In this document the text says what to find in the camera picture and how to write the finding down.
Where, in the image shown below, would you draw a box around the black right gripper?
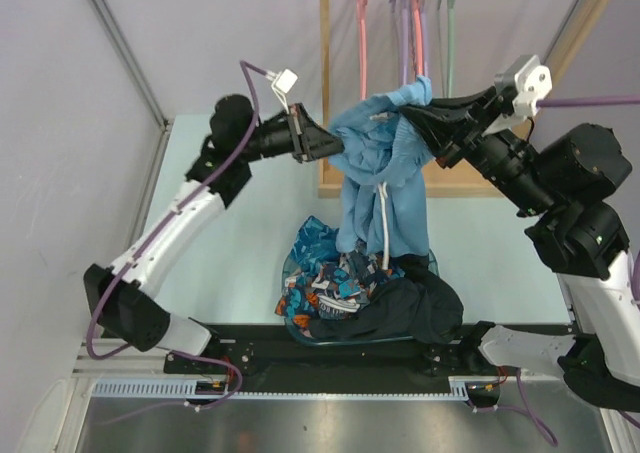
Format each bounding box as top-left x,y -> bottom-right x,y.
402,85 -> 558,218

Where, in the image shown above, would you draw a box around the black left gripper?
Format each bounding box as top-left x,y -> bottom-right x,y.
238,104 -> 349,165

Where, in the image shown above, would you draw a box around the light blue shorts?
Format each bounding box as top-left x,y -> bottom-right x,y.
329,76 -> 433,257

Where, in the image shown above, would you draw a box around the sage green hanger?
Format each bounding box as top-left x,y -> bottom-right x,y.
436,0 -> 456,98

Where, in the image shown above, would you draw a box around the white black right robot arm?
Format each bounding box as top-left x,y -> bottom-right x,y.
400,88 -> 639,413

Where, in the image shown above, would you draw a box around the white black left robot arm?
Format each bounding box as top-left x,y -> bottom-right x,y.
83,94 -> 344,373

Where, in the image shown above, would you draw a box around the salmon pink hanger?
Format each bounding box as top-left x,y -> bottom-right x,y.
409,0 -> 424,77

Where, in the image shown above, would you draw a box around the purple hanger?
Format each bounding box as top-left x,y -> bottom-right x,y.
389,0 -> 410,85

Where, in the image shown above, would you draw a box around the blue patterned shorts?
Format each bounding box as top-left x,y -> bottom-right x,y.
275,216 -> 405,336

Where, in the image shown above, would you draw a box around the pink hanger left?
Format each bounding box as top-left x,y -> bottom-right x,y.
356,0 -> 368,100

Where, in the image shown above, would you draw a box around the dark navy shorts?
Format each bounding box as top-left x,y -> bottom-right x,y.
308,255 -> 464,343

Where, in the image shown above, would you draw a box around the wooden clothes rack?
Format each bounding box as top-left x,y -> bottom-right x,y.
319,0 -> 611,198

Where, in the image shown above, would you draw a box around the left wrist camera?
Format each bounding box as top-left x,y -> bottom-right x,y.
266,69 -> 298,109

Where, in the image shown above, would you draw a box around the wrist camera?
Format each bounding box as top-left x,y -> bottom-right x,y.
266,69 -> 298,109
494,54 -> 552,126

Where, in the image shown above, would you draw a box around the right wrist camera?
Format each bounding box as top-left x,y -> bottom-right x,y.
494,54 -> 552,126

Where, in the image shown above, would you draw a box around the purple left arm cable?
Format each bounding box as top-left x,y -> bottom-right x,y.
85,60 -> 264,424

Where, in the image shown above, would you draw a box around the aluminium corner frame post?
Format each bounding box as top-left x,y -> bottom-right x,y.
72,0 -> 174,132

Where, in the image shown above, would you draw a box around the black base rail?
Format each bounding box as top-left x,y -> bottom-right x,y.
163,322 -> 537,397

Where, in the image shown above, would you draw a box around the white cable duct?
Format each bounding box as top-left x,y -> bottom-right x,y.
92,376 -> 474,402

